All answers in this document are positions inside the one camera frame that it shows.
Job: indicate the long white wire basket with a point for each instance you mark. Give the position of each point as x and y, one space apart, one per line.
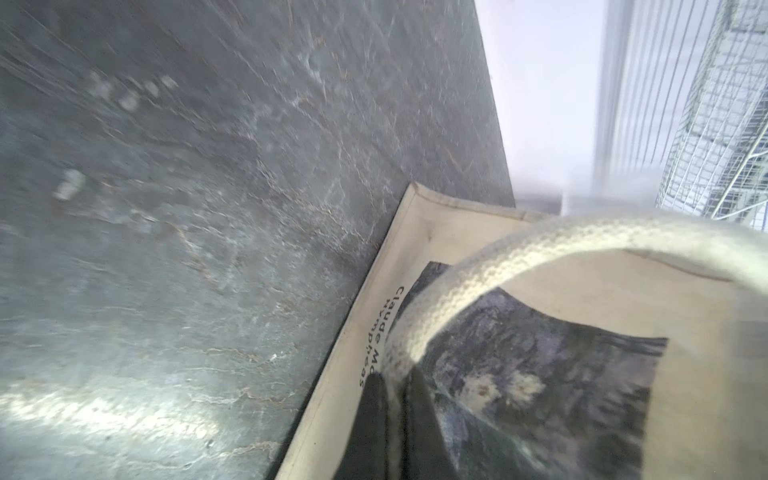
682 119

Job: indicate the cream canvas grocery bag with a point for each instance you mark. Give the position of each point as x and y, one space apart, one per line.
617 345

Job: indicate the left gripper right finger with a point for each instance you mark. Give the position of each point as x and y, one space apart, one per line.
425 454

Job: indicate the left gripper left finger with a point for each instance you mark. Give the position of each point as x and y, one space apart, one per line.
365 455

